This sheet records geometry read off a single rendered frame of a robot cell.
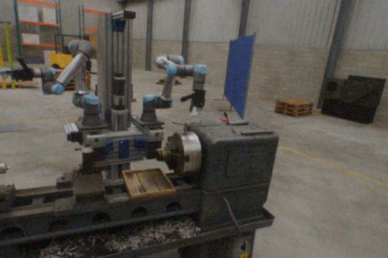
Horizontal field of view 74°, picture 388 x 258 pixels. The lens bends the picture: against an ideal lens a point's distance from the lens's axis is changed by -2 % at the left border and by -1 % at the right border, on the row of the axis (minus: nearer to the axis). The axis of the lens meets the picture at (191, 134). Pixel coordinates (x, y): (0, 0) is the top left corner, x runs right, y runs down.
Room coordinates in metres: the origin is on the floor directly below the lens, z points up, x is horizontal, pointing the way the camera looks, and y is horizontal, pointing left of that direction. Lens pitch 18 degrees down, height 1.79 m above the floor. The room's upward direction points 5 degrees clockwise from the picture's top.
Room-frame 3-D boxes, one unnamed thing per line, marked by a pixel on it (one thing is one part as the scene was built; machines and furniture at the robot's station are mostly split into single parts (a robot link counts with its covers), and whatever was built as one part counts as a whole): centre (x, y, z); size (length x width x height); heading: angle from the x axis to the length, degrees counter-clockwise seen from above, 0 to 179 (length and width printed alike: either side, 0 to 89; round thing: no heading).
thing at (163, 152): (1.68, 0.18, 1.08); 0.09 x 0.09 x 0.09; 25
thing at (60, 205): (1.46, 0.68, 0.90); 0.47 x 0.30 x 0.06; 25
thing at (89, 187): (1.49, 0.64, 0.95); 0.43 x 0.17 x 0.05; 25
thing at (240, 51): (8.47, -1.21, 1.18); 4.12 x 0.80 x 2.35; 1
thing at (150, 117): (2.27, 0.40, 1.21); 0.15 x 0.15 x 0.10
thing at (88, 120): (2.02, 0.82, 1.21); 0.15 x 0.15 x 0.10
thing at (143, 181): (1.64, 0.28, 0.89); 0.36 x 0.30 x 0.04; 25
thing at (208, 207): (1.93, -0.31, 0.43); 0.60 x 0.48 x 0.86; 115
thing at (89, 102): (2.02, 0.82, 1.33); 0.13 x 0.12 x 0.14; 53
